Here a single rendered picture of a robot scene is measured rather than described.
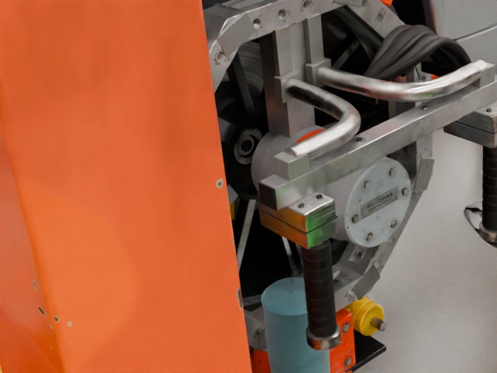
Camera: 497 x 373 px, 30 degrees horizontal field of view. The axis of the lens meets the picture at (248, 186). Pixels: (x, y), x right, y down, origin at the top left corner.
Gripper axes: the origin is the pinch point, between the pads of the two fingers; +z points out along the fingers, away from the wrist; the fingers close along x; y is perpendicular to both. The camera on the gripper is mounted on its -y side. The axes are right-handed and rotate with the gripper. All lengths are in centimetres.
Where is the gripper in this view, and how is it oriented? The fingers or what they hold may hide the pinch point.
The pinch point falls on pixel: (468, 209)
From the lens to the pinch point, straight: 163.1
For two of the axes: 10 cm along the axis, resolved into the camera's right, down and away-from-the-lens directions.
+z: -5.3, -2.2, 8.2
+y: 6.9, 4.5, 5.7
